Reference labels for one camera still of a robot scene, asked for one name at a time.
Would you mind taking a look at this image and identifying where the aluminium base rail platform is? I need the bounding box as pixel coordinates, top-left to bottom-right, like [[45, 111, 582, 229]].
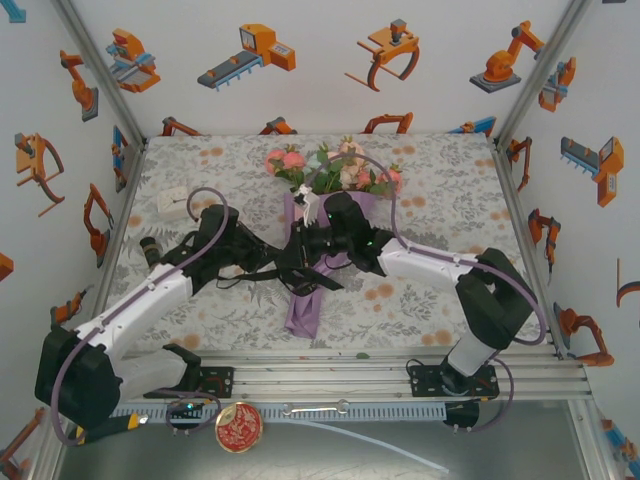
[[117, 349, 594, 404]]

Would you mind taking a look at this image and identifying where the small white square clock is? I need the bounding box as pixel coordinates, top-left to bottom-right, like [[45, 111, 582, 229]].
[[156, 186, 194, 222]]

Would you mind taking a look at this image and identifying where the small brown cylindrical bottle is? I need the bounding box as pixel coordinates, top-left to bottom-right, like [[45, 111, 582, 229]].
[[138, 237, 164, 269]]

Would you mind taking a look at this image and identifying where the grey floral tablecloth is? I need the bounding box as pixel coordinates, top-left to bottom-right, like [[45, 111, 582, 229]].
[[92, 132, 554, 354]]

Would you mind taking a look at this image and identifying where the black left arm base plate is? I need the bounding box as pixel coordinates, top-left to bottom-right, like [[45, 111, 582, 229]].
[[197, 365, 236, 400]]

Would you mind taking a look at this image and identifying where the grey slotted cable duct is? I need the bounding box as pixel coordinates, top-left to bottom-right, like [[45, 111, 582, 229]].
[[112, 403, 447, 424]]

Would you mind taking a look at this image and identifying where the aluminium side rail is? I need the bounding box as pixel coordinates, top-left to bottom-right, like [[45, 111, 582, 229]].
[[492, 139, 569, 361], [54, 139, 149, 364]]

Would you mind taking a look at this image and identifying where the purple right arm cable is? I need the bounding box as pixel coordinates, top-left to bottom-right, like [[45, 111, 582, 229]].
[[302, 153, 547, 434]]

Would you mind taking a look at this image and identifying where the silver wrench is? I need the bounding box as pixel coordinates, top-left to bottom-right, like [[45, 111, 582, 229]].
[[282, 399, 351, 416]]

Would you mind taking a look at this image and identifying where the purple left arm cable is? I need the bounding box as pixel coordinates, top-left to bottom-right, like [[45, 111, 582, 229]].
[[49, 187, 231, 447]]

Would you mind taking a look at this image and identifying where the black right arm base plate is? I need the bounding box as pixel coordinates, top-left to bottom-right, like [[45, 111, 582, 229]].
[[409, 364, 501, 399]]

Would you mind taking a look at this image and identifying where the black ribbon with gold print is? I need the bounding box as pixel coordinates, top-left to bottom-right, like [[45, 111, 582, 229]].
[[214, 249, 346, 301]]

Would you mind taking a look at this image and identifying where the black controller board with cables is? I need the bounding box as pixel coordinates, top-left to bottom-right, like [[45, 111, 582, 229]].
[[442, 401, 481, 435], [166, 398, 215, 437]]

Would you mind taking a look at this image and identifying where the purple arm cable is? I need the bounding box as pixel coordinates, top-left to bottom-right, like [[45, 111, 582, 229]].
[[49, 187, 231, 447], [302, 153, 547, 434]]

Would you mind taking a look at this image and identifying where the thin white plastic tube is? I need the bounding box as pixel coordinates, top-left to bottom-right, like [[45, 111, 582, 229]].
[[294, 418, 451, 474]]

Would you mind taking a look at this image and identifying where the aluminium frame post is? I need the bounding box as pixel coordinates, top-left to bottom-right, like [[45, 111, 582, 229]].
[[492, 0, 596, 151], [49, 0, 149, 151]]

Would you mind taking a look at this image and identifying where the round red and gold tin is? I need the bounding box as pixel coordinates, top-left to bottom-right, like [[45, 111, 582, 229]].
[[214, 402, 265, 455]]

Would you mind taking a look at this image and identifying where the teal artificial flower stem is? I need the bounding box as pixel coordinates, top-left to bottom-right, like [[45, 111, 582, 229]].
[[305, 152, 331, 194]]

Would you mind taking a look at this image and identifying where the yellow and black utility knife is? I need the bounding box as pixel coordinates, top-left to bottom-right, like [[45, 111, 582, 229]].
[[74, 412, 150, 446]]

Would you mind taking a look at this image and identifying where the pink and purple wrapping paper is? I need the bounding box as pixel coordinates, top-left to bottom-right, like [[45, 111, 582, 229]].
[[282, 189, 396, 341]]

